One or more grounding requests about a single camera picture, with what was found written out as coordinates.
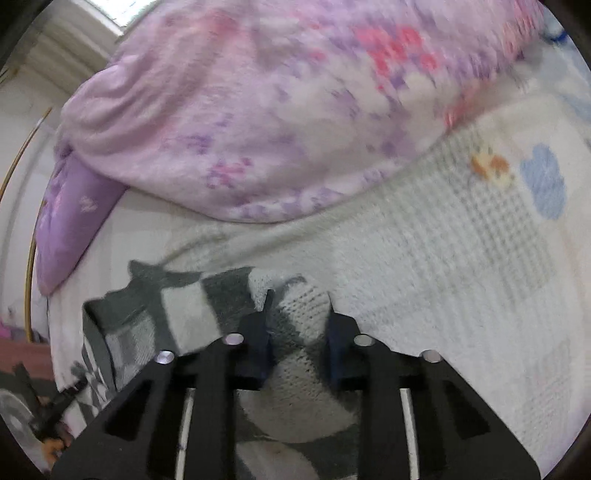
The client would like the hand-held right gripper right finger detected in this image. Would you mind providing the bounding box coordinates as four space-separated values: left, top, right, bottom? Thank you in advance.
326 292 542 480

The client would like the gold hoop frame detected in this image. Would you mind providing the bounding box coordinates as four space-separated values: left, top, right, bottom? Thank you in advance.
0 107 52 344

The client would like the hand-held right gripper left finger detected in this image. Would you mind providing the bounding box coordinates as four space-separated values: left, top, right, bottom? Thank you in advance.
52 289 276 480

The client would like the grey white checkered sweater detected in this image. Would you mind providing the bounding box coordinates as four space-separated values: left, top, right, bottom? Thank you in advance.
81 260 365 480

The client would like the pink purple floral quilt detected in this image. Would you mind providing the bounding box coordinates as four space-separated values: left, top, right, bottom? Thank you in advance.
54 0 550 224

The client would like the white waffle printed blanket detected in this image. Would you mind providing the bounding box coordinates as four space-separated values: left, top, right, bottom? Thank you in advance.
48 9 591 476

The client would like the purple floral pillow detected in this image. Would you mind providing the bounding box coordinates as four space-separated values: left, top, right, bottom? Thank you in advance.
36 143 127 297

